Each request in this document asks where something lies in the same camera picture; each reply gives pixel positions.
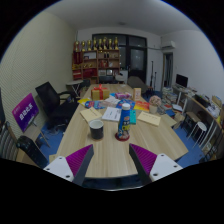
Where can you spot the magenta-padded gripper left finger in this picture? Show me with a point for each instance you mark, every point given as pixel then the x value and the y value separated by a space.
pixel 59 166

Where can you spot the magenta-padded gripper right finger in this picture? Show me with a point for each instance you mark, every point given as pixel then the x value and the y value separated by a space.
pixel 164 165

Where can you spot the blue white-capped drink bottle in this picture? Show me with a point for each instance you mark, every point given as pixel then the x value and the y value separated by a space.
pixel 124 123

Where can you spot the black mesh chair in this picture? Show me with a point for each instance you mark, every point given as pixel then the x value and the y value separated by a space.
pixel 28 146

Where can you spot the tan paper envelope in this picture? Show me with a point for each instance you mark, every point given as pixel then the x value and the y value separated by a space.
pixel 149 118

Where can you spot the flat round red coaster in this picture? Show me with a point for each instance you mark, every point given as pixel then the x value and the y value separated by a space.
pixel 117 137

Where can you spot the square wooden stool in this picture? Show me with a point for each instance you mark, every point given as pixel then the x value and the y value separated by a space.
pixel 191 116

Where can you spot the teal book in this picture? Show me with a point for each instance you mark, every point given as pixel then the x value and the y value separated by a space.
pixel 133 117

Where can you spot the tan notebook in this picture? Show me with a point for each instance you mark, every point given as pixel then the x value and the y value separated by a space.
pixel 90 114

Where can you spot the pink flowers in white pot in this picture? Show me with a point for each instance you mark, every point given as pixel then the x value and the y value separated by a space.
pixel 155 103

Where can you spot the orange book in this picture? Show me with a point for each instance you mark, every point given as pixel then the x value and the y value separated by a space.
pixel 141 106

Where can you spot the purple sign board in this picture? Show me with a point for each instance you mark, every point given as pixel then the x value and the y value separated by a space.
pixel 25 112

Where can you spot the pile of books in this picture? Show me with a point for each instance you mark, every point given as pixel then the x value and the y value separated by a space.
pixel 170 100

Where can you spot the black office chair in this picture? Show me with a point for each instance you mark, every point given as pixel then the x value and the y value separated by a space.
pixel 50 98

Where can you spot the blue printed magazine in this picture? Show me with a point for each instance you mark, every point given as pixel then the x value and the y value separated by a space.
pixel 95 104
pixel 128 101

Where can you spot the long cluttered wooden desk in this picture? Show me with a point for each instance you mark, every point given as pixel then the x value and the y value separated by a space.
pixel 203 103

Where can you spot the white paper booklet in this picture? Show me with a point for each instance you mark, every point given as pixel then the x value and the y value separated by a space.
pixel 111 114

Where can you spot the tan cardboard box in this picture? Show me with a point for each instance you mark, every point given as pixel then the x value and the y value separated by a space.
pixel 137 94

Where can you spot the pink snack packet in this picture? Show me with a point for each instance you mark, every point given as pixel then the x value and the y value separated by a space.
pixel 123 96

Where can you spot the yellow gift box, red ribbon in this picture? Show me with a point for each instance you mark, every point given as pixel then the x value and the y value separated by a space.
pixel 100 93

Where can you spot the small white folding table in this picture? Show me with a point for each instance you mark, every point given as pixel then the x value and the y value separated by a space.
pixel 74 83

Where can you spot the black computer monitor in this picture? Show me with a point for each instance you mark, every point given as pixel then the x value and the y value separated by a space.
pixel 182 80

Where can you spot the grey armchair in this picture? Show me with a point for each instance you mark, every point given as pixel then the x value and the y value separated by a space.
pixel 136 82

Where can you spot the black tripod stand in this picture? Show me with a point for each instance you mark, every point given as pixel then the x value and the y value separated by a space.
pixel 152 78

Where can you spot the wooden shelf unit with trophies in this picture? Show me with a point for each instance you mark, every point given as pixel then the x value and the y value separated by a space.
pixel 96 65

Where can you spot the dark glass door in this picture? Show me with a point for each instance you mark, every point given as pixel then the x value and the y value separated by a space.
pixel 136 56

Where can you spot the white wall air conditioner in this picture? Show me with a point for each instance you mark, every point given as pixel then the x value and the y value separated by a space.
pixel 168 45

